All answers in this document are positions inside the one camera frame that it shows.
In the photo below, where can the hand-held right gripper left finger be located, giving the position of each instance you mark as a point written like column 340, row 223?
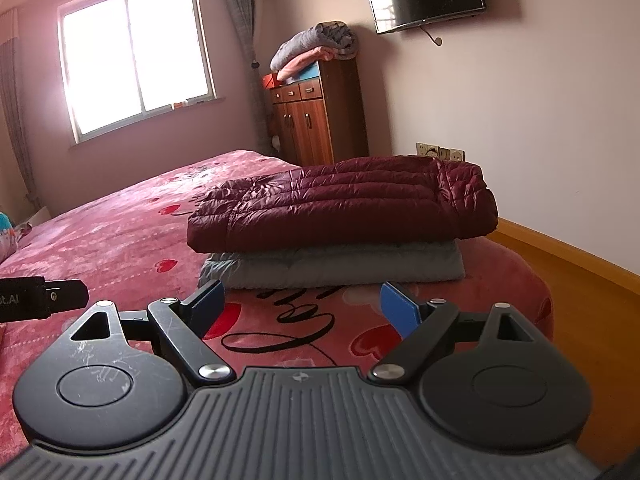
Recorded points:
column 207, row 305

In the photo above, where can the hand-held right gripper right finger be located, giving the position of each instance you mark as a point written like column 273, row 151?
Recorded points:
column 400, row 310

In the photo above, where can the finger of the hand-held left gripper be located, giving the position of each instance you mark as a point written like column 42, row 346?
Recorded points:
column 67, row 295

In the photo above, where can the grey down jacket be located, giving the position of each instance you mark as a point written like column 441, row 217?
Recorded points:
column 340, row 265

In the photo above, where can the maroon down jacket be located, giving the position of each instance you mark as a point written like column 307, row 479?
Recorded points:
column 350, row 200

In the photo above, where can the teal printed quilt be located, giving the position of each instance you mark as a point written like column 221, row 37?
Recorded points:
column 6, row 235

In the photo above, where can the white bedside table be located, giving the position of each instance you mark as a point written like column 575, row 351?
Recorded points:
column 37, row 216

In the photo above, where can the bed with red blanket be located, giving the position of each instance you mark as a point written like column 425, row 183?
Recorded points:
column 125, row 230

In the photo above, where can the grey checked curtain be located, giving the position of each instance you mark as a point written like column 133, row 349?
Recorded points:
column 15, row 120
column 245, row 35

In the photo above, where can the wooden cabinet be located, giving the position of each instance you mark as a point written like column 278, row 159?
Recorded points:
column 310, row 120

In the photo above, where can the red box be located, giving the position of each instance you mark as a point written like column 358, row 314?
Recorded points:
column 270, row 81

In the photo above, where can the window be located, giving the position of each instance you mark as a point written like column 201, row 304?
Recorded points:
column 135, row 60

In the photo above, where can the blue folded cloth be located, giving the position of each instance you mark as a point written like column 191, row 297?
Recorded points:
column 307, row 72

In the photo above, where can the pink folded blanket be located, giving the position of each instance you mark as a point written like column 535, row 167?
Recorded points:
column 300, row 62

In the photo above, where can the grey folded blanket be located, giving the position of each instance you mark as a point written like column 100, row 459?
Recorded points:
column 320, row 37

